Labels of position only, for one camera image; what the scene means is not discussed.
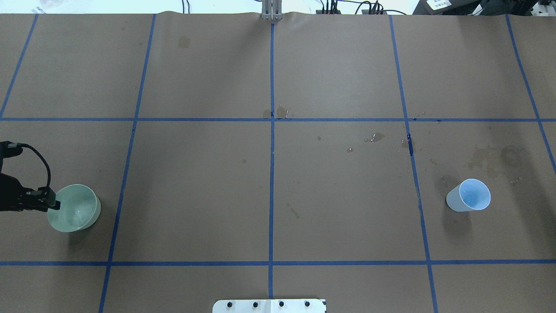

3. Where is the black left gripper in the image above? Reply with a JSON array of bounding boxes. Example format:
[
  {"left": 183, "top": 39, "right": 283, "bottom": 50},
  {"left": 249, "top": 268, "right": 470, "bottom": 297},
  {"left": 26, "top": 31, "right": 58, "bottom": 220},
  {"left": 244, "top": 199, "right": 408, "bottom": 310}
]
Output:
[{"left": 0, "top": 174, "right": 61, "bottom": 212}]

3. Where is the pale green ceramic bowl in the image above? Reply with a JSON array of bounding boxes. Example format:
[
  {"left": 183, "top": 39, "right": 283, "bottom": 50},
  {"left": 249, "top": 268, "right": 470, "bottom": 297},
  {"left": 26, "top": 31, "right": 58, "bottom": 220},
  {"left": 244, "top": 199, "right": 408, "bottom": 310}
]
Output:
[{"left": 47, "top": 184, "right": 102, "bottom": 233}]

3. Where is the light blue plastic cup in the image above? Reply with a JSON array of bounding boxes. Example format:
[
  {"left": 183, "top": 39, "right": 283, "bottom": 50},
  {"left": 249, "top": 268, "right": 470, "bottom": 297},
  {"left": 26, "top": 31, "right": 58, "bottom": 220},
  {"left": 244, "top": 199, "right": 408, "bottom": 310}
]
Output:
[{"left": 446, "top": 179, "right": 492, "bottom": 212}]

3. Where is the brown paper table cover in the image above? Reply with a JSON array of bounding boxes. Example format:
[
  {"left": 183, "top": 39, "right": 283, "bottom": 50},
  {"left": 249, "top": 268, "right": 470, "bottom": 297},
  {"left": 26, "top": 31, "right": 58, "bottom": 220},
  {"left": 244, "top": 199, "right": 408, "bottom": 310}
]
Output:
[{"left": 1, "top": 12, "right": 555, "bottom": 313}]

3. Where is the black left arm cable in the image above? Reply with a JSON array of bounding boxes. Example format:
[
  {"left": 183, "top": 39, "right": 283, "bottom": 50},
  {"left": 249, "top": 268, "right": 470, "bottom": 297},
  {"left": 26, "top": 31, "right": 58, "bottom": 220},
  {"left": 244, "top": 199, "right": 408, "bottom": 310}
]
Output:
[{"left": 0, "top": 142, "right": 52, "bottom": 192}]

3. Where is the white metal base plate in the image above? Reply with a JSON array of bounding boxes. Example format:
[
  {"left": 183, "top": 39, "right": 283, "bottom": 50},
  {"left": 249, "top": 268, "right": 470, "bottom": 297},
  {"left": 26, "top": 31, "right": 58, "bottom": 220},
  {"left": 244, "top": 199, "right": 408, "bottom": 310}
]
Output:
[{"left": 212, "top": 299, "right": 327, "bottom": 313}]

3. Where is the aluminium frame post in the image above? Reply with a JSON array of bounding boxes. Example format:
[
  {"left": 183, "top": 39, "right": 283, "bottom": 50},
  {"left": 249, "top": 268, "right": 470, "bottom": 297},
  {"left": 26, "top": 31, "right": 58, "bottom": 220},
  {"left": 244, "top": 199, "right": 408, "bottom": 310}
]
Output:
[{"left": 260, "top": 0, "right": 283, "bottom": 21}]

